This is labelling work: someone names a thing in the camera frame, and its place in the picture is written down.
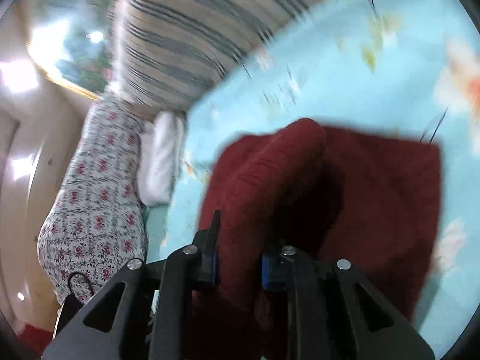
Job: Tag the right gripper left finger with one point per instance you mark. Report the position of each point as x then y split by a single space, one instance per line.
206 241

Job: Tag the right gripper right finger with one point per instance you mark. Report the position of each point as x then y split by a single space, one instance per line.
277 271

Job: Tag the dark red knit sweater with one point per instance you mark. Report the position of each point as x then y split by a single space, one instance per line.
330 192

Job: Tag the white folded towel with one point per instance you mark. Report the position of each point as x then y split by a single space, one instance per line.
161 149

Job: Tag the red floral pillow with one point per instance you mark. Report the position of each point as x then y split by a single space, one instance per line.
96 223

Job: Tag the beige plaid quilt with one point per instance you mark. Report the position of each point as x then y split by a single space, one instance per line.
169 53

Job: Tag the light blue floral bedsheet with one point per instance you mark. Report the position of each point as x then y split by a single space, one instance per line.
403 68

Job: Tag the gold framed landscape painting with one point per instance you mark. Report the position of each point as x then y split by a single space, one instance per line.
70 40

